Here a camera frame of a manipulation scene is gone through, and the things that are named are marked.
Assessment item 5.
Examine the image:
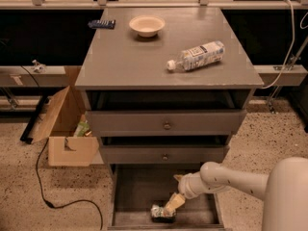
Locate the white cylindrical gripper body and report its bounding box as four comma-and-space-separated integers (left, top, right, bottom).
178, 172, 208, 199

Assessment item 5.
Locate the grey open bottom drawer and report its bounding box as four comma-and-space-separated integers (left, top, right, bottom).
108, 164, 225, 231

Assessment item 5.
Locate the green packet in box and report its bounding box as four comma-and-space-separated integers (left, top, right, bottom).
74, 121, 90, 137

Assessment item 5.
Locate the metal stand right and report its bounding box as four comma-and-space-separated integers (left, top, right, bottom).
266, 36, 308, 114

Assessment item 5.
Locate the open cardboard box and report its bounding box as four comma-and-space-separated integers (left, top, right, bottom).
31, 66, 100, 167

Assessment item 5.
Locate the clear plastic water bottle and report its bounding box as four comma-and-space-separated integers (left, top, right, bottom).
167, 40, 225, 71

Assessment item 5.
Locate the grey drawer cabinet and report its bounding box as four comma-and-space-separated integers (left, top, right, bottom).
74, 7, 265, 231

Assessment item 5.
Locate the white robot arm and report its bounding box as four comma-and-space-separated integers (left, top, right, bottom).
163, 157, 308, 231

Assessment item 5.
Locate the grey middle drawer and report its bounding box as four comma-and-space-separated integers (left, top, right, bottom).
100, 145, 229, 164

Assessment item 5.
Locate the black floor cable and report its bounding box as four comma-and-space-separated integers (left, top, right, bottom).
35, 138, 104, 231

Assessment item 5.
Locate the small clear object on ledge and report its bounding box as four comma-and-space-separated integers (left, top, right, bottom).
32, 60, 46, 73

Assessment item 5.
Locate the grey top drawer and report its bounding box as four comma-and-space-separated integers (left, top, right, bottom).
86, 110, 246, 137

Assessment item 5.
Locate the white bowl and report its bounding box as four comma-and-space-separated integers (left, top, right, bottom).
129, 15, 166, 38

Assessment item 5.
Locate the crushed 7up can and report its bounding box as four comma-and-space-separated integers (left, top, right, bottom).
151, 205, 176, 223

